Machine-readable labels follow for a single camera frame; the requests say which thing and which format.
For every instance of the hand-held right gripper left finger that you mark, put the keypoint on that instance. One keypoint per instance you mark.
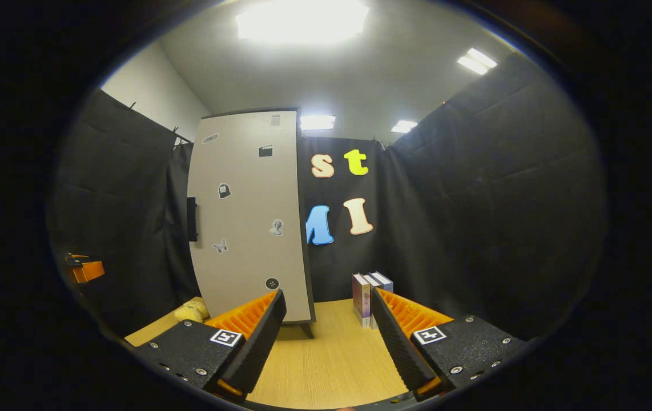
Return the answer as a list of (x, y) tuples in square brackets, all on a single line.
[(260, 342)]

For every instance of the cream plush toy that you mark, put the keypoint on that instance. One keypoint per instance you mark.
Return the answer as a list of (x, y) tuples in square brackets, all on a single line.
[(192, 312)]

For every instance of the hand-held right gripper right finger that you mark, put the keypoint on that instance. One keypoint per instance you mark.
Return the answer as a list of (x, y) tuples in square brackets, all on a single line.
[(397, 342)]

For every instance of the blue cover book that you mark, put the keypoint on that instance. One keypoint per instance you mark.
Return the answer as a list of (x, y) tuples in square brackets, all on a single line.
[(384, 279)]

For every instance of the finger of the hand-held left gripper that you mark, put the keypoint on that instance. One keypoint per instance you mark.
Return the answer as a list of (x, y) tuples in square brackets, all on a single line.
[(76, 256), (89, 272)]

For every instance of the white cabinet door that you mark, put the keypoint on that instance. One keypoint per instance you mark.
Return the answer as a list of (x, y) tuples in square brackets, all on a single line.
[(246, 200)]

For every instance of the ceiling light panel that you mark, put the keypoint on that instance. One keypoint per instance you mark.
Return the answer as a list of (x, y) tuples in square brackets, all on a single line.
[(403, 127), (303, 20), (318, 122), (477, 61)]

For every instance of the purple cover book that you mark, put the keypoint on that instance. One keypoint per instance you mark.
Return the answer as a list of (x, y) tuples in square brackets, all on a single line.
[(361, 299)]

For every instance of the black backdrop cloth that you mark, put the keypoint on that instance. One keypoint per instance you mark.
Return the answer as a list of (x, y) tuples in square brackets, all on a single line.
[(474, 200)]

